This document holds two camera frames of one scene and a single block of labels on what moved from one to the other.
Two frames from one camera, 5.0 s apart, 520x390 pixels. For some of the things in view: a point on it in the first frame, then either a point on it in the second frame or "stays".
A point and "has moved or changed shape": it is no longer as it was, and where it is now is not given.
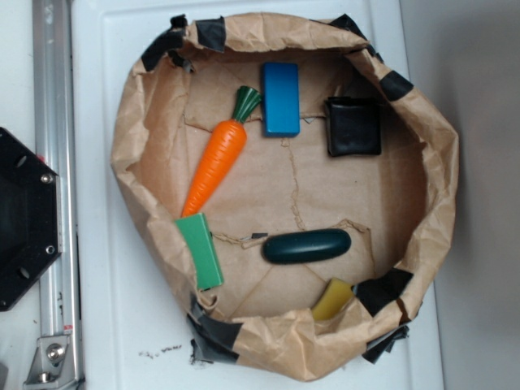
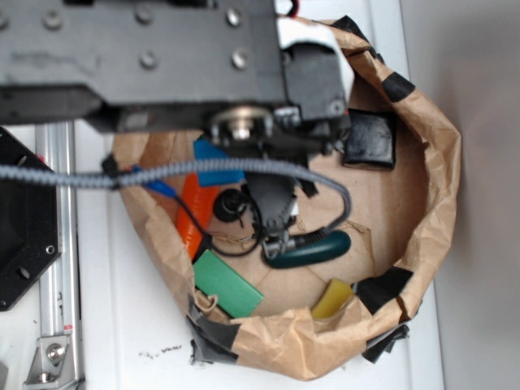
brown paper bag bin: [293, 184] stays
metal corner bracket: [53, 366] stays
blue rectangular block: [281, 102] has moved or changed shape
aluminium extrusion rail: [54, 139] stays
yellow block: [335, 296] stays
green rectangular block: [206, 265] → [235, 295]
